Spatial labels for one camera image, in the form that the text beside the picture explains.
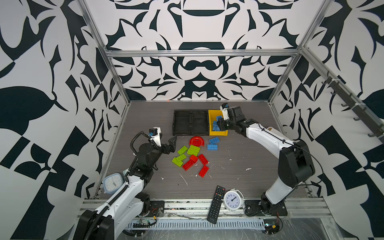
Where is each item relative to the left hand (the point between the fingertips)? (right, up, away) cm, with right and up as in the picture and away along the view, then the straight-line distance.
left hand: (168, 132), depth 79 cm
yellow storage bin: (+26, +10, +24) cm, 37 cm away
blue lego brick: (+27, -6, +17) cm, 33 cm away
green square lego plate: (+13, -12, +14) cm, 23 cm away
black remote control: (+24, -35, -5) cm, 43 cm away
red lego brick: (+19, -17, +10) cm, 27 cm away
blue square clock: (-30, -26, 0) cm, 39 cm away
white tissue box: (+62, +1, +15) cm, 64 cm away
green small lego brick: (+7, -12, +15) cm, 20 cm away
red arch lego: (+15, -7, +18) cm, 25 cm away
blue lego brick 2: (+25, -10, +15) cm, 31 cm away
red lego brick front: (+19, -22, +6) cm, 30 cm away
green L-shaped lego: (+4, -17, +9) cm, 19 cm away
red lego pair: (+13, -16, +8) cm, 23 cm away
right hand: (+29, +6, +11) cm, 32 cm away
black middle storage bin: (+17, +4, +24) cm, 30 cm away
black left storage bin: (+5, +4, +32) cm, 33 cm away
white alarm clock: (+33, -33, -5) cm, 47 cm away
